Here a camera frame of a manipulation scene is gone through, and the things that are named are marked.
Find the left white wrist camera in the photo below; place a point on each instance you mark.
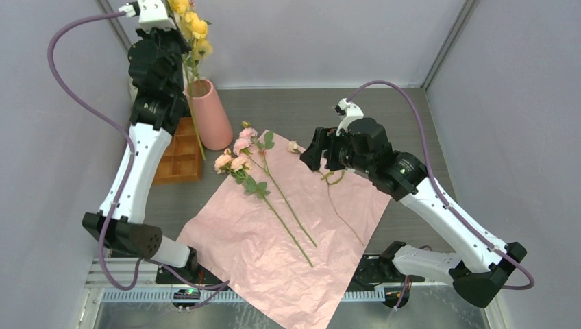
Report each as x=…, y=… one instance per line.
x=152, y=14

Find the orange compartment tray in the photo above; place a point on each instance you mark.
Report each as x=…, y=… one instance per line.
x=182, y=161

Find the peach rose stem lower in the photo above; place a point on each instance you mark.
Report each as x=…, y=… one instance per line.
x=239, y=168

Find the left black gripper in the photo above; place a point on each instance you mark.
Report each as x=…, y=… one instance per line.
x=145, y=33

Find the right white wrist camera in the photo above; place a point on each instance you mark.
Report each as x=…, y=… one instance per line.
x=348, y=112

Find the pink cylindrical vase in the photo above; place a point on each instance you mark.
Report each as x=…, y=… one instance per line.
x=211, y=120

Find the purple and pink wrapping paper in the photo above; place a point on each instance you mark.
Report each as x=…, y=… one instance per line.
x=241, y=242

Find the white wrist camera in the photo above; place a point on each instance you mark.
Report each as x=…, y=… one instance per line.
x=348, y=112
x=152, y=14

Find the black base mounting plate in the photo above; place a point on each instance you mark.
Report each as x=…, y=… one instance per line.
x=371, y=272

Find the small green-lit circuit board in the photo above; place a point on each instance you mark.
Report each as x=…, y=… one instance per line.
x=187, y=293

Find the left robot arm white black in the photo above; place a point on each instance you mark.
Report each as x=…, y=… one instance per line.
x=155, y=67

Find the pink rose stem upper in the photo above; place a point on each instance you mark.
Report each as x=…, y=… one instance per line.
x=255, y=148

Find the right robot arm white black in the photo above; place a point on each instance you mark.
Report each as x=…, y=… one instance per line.
x=480, y=264

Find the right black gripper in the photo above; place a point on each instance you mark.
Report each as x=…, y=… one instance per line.
x=324, y=138

